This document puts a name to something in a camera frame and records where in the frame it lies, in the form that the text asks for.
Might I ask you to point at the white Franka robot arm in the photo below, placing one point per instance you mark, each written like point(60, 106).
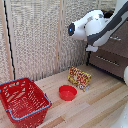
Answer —
point(95, 26)

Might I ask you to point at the red plastic bowl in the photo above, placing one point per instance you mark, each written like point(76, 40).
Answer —
point(68, 92)

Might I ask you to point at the yellow red snack box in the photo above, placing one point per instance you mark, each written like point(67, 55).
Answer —
point(79, 78)

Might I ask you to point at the beige woven screen panel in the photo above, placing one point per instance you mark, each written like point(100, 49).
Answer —
point(36, 36)

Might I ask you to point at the brown drawer cabinet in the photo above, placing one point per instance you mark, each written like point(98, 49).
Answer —
point(110, 60)

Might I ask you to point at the red shopping basket blue rim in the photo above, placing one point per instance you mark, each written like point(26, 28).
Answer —
point(23, 101)

